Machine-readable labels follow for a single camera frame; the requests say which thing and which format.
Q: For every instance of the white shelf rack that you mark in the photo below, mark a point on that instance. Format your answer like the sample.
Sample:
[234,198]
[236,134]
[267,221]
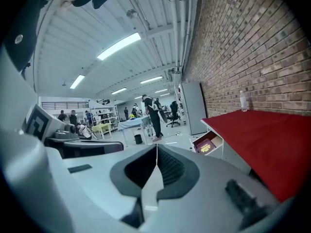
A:
[179,98]
[102,113]

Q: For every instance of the white pipe run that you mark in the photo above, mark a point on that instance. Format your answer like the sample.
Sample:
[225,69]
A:
[182,21]

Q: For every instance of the black office chair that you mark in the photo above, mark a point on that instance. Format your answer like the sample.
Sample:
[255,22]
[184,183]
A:
[173,110]

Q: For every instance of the black waste bin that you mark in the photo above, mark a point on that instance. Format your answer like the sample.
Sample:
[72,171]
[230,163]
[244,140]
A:
[138,139]

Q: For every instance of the blue-cloth covered table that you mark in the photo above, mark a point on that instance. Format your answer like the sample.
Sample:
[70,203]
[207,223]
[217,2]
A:
[133,122]

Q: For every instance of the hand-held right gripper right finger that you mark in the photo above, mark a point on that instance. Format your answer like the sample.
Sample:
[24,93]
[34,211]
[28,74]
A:
[179,176]

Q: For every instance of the white cabinet with red top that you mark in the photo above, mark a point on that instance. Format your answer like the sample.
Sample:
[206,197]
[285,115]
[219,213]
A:
[267,142]

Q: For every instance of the clear plastic water bottle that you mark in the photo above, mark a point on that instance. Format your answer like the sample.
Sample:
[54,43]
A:
[243,103]

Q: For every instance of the person's black shirt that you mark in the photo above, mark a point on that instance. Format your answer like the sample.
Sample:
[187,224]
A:
[22,21]

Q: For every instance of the white top drawer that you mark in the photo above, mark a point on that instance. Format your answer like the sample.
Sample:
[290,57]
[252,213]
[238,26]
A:
[218,141]

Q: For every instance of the maroon gold-print book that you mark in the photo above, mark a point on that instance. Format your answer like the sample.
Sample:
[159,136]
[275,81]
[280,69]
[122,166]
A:
[205,147]

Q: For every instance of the ceiling light panel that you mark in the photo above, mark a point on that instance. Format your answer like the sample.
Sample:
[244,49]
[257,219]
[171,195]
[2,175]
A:
[119,46]
[77,81]
[119,91]
[151,80]
[161,90]

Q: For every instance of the black metal railing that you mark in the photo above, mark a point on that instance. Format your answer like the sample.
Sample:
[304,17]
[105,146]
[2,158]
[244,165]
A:
[65,103]

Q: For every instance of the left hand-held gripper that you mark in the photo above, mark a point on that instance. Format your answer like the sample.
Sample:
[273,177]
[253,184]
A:
[41,125]

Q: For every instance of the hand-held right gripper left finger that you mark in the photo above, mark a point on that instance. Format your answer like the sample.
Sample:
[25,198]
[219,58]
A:
[126,176]

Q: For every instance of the yellow table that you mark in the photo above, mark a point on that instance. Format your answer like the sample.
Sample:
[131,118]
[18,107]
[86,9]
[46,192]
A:
[102,126]

